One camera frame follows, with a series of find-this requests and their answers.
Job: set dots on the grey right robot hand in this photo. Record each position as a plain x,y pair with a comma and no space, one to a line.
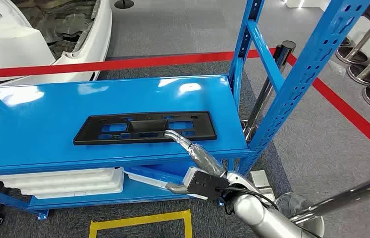
204,161

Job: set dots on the long black plastic panel part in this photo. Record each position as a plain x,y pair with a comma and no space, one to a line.
207,129

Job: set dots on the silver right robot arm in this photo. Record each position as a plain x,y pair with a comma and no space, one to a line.
263,216

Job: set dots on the blue metal shelf rack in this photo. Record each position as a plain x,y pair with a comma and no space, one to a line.
40,131

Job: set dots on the beige floor box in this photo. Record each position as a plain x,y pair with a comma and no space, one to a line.
260,179
268,194

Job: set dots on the blue and white plastic bin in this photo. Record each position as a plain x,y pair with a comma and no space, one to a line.
145,180

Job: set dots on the black-capped chrome stanchion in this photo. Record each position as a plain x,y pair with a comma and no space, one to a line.
285,49

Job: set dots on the red barrier belt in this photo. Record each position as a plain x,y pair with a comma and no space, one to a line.
106,64

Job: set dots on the white plastic tray stack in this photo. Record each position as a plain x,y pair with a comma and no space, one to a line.
56,182

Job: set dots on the black round stand base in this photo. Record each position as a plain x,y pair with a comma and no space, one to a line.
124,4

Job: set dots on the white car body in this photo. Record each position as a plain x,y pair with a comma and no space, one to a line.
7,49

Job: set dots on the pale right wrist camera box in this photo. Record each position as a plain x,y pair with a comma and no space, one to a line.
189,179

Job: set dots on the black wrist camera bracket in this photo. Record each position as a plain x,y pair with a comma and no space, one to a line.
207,185

